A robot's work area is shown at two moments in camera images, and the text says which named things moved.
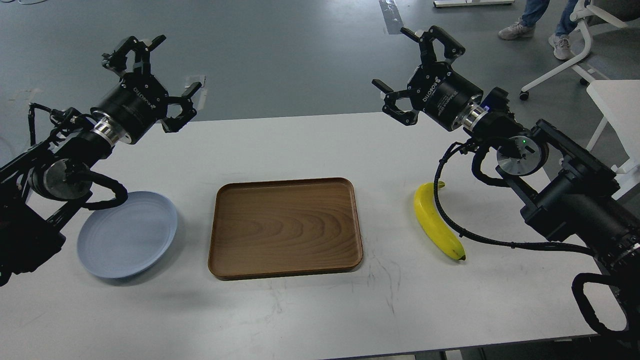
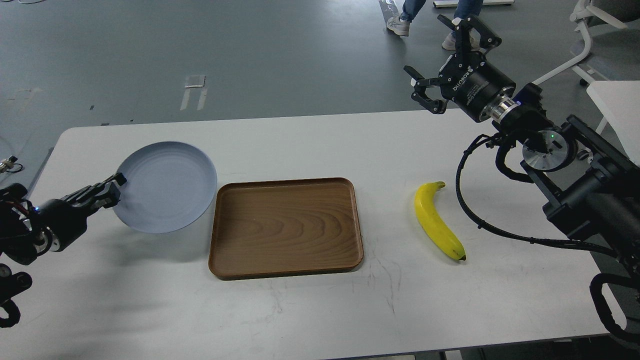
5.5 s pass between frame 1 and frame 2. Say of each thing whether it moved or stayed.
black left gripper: moved
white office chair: stayed
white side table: stayed
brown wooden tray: stayed
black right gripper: moved
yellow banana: stayed
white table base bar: stayed
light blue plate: moved
